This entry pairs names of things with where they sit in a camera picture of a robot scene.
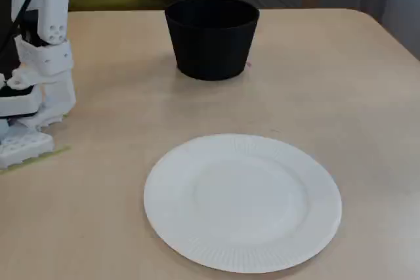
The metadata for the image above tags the white paper plate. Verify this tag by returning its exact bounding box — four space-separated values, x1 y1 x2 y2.
143 134 343 274

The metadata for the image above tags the yellow-green base plate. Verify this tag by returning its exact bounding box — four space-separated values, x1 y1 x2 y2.
0 146 72 175

